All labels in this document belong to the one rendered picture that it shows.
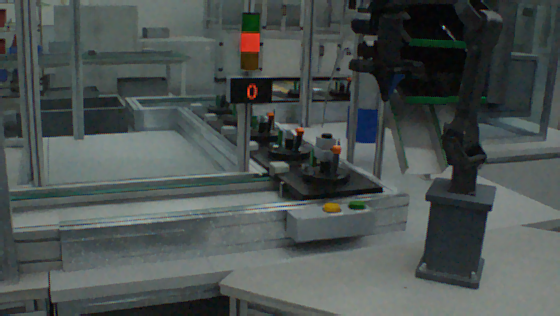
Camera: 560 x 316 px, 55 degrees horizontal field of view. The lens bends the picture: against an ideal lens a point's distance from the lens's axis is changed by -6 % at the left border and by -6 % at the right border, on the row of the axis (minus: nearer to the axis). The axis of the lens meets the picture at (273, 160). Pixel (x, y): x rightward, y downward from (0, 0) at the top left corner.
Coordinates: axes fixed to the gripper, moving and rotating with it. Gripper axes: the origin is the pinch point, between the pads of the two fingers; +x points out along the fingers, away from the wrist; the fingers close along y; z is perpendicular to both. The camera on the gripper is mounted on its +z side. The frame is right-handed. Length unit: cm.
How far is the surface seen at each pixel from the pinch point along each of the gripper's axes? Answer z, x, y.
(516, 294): -38, 40, -15
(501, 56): 76, -2, -111
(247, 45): 29.6, -7.3, 25.4
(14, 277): -2, 38, 87
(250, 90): 29.0, 4.9, 24.4
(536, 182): 67, 57, -136
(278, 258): -3.7, 39.4, 27.9
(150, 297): -4, 45, 59
